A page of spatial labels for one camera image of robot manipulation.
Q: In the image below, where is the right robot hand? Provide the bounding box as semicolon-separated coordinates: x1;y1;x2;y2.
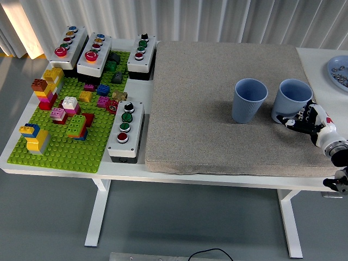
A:
276;100;339;147

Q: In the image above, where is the blue ribbed cup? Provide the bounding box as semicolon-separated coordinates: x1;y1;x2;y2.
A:
271;78;313;125
231;78;269;125

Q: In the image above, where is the blue plate with metal nuts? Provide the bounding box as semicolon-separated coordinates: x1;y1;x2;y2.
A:
327;55;348;92

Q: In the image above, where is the white table leg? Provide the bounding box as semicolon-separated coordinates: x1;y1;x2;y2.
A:
84;178;111;247
277;189;304;259

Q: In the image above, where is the grey-brown mat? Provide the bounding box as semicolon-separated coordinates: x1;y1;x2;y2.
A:
144;40;341;178

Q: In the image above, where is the white curtain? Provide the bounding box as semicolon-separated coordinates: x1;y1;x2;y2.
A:
0;0;348;58

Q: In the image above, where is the four-button control box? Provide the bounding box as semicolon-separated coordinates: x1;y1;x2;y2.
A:
127;33;158;81
107;100;146;164

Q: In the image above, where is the brass pipe fitting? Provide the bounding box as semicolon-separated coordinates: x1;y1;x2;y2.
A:
111;90;128;101

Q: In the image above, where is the red valve handwheel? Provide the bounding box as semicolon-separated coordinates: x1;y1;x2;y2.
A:
105;100;120;114

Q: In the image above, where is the dark grey cylinder part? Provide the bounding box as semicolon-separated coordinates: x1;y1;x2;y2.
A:
108;51;122;65

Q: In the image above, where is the five-button control box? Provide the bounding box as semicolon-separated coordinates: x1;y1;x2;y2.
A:
77;32;113;85
49;26;90;78

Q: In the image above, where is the green brick stack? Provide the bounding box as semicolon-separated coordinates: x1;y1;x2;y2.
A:
66;114;89;141

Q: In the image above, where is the green brick baseplate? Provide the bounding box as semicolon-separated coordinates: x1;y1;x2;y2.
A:
7;50;131;174

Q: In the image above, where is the pink white red brick stack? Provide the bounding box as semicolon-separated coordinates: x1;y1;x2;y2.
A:
49;107;69;125

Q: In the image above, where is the yellow white brick tower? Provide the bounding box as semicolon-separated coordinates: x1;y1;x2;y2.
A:
42;67;65;95

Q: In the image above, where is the brown yellow red brick tower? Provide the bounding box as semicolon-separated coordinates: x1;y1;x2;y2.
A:
30;78;58;111

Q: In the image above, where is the blue yellow grey brick stack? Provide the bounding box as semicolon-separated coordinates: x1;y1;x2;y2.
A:
18;123;52;156

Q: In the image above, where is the metal bracket under table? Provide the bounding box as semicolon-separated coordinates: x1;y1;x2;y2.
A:
320;191;344;199

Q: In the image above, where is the black cable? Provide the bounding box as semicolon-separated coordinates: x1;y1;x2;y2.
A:
188;247;234;261

